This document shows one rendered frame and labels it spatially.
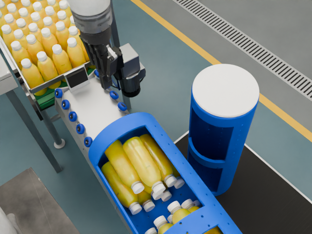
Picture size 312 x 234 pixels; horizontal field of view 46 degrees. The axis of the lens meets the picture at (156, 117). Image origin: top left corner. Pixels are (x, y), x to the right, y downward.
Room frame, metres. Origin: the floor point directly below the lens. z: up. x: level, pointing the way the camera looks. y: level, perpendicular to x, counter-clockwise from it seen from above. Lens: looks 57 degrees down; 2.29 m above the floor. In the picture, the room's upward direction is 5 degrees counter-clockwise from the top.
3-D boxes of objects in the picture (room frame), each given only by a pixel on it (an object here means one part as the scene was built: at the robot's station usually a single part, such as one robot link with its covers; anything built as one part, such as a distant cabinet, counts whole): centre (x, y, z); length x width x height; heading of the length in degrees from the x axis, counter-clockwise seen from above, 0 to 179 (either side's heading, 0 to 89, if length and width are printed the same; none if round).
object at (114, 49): (1.20, 0.18, 0.95); 0.10 x 0.07 x 0.10; 118
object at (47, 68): (1.13, 0.48, 0.99); 0.07 x 0.07 x 0.19
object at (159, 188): (0.46, 0.01, 1.15); 0.04 x 0.02 x 0.04; 116
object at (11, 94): (1.11, 0.69, 0.50); 0.04 x 0.04 x 1.00; 28
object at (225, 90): (0.92, -0.30, 1.03); 0.28 x 0.28 x 0.01
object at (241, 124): (0.92, -0.30, 0.59); 0.28 x 0.28 x 0.88
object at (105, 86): (0.66, 0.13, 1.48); 0.03 x 0.01 x 0.07; 133
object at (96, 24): (0.67, 0.13, 1.71); 0.09 x 0.09 x 0.06
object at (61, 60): (1.17, 0.41, 0.99); 0.07 x 0.07 x 0.19
